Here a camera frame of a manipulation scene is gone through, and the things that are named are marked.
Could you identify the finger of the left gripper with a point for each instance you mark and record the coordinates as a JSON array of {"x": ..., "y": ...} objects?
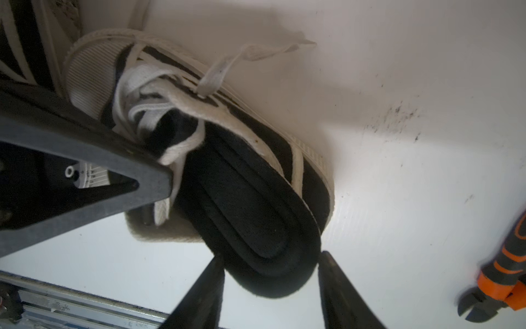
[{"x": 61, "y": 169}]

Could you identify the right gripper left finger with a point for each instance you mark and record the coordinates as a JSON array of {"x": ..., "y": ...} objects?
[{"x": 201, "y": 307}]

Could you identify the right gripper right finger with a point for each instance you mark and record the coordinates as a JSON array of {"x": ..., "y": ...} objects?
[{"x": 341, "y": 304}]

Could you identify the black white sneaker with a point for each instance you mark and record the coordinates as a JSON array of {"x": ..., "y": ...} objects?
[
  {"x": 130, "y": 81},
  {"x": 35, "y": 38}
]

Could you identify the black insole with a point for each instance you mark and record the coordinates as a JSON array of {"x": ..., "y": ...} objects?
[{"x": 250, "y": 215}]

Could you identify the orange black cutting pliers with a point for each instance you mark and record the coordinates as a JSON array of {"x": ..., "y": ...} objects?
[{"x": 501, "y": 281}]

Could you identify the aluminium front rail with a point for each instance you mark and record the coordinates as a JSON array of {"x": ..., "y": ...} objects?
[{"x": 29, "y": 303}]

